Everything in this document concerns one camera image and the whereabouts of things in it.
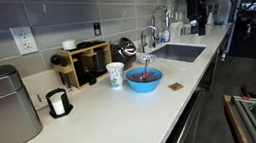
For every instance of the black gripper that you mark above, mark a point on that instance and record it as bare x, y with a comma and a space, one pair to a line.
196, 3

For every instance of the black holder with white filters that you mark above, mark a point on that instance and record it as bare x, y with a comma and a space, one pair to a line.
59, 103

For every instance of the wooden rack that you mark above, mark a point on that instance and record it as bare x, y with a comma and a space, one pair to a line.
70, 71

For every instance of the steel sink basin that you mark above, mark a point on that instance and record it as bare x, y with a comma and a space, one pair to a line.
179, 52

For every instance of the soap bottle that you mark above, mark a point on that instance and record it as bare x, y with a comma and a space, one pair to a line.
166, 36

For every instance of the tall chrome faucet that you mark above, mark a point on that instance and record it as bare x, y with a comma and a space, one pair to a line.
159, 9

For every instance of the small chrome faucet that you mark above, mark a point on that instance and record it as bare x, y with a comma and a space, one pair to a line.
147, 31

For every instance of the blue patterned white plate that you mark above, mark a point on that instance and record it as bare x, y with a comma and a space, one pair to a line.
147, 58

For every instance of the small brown packet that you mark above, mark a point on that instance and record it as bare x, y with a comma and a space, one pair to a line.
176, 86

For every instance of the metal spoon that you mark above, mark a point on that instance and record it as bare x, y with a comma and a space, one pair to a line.
145, 68

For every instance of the blue bowl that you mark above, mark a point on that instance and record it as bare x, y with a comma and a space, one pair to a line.
145, 84

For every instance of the patterned paper cup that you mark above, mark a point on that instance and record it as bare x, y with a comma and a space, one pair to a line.
115, 75

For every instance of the black mesh tray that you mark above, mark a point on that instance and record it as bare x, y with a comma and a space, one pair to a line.
90, 44

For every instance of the black cylinder coffee press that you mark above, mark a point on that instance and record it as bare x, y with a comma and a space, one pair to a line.
84, 69

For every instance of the white round cap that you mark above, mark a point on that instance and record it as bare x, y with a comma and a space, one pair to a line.
69, 44

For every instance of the black knob tamper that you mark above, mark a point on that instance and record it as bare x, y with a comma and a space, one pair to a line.
58, 60

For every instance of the white power outlet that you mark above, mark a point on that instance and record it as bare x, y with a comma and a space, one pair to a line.
24, 40

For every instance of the wooden platform with metal rail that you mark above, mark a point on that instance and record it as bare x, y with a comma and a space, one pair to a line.
242, 116

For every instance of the black wall switch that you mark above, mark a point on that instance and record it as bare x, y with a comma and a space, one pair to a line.
97, 29

